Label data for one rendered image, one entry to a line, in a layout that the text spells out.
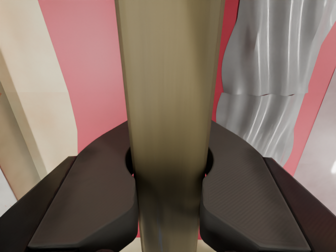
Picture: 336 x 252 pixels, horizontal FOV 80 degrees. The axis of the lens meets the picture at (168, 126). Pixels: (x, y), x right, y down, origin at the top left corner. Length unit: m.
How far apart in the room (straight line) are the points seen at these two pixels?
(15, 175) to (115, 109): 0.11
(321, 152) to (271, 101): 0.08
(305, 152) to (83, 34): 0.22
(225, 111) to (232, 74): 0.03
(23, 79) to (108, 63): 0.07
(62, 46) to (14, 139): 0.10
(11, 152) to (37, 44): 0.10
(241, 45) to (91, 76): 0.12
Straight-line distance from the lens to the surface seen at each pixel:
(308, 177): 0.27
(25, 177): 0.25
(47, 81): 0.20
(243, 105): 0.18
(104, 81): 0.18
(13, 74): 0.21
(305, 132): 0.23
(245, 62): 0.17
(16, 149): 0.23
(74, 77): 0.19
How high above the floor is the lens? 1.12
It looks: 61 degrees down
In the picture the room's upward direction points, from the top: 178 degrees counter-clockwise
